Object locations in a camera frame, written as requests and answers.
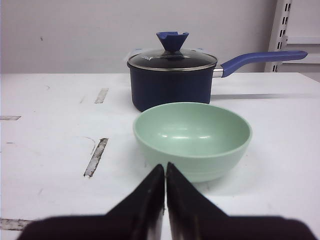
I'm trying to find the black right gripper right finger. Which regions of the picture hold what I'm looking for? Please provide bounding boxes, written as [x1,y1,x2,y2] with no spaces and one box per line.
[166,162,316,240]

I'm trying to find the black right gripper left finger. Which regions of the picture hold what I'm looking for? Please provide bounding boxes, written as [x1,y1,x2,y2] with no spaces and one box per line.
[18,164,165,240]

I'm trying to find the green plastic bowl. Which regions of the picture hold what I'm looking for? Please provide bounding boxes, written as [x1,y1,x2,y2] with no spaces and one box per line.
[132,102,253,183]

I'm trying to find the dark blue saucepan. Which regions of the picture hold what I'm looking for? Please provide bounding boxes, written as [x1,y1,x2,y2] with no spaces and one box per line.
[126,50,308,113]

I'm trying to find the glass lid blue knob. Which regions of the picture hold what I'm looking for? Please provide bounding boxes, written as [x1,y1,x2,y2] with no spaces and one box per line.
[127,31,218,72]

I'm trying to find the clear container blue-rimmed lid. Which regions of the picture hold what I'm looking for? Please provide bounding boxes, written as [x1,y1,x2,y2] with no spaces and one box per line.
[131,48,205,55]

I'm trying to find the white slotted shelf rail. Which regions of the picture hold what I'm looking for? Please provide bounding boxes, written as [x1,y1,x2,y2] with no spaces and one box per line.
[264,0,320,74]

